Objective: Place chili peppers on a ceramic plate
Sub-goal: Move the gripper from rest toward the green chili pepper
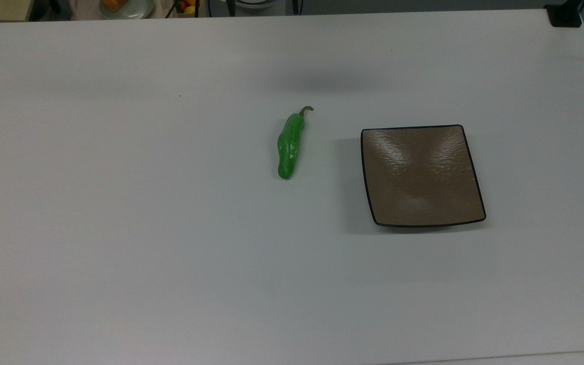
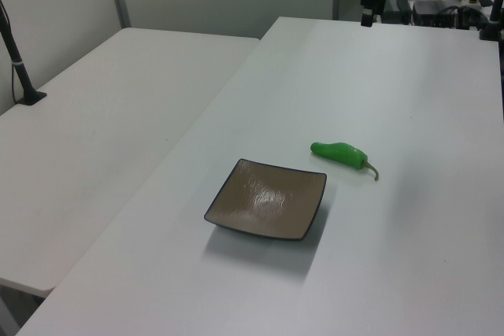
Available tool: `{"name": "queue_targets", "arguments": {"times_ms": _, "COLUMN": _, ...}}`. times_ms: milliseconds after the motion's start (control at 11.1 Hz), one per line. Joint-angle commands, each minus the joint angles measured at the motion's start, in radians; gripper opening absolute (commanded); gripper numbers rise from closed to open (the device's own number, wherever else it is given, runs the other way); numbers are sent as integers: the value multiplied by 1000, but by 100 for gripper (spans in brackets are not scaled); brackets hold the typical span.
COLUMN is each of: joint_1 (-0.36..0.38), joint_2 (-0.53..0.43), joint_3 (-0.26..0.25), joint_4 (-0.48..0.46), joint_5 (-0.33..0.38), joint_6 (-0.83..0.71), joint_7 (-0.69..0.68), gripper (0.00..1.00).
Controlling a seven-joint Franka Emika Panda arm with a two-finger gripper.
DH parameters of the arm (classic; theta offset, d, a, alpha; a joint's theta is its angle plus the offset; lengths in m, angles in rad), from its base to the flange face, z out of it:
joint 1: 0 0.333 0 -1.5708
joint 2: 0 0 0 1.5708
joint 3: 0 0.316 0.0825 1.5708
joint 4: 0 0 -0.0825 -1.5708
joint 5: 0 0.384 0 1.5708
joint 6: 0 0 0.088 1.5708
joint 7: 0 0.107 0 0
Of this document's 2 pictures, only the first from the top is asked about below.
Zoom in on green chili pepper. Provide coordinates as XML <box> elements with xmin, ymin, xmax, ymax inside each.
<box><xmin>277</xmin><ymin>106</ymin><xmax>315</xmax><ymax>180</ymax></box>

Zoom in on brown square ceramic plate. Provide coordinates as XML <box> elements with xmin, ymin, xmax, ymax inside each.
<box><xmin>360</xmin><ymin>124</ymin><xmax>487</xmax><ymax>228</ymax></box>

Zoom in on pale plate with bread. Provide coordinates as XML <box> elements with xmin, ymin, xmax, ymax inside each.
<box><xmin>99</xmin><ymin>0</ymin><xmax>155</xmax><ymax>20</ymax></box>

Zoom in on black table corner clamp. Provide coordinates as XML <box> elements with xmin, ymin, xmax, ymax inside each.
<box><xmin>544</xmin><ymin>0</ymin><xmax>584</xmax><ymax>28</ymax></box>

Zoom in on wire basket of fruit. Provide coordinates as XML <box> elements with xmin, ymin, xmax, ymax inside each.
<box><xmin>166</xmin><ymin>0</ymin><xmax>202</xmax><ymax>19</ymax></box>

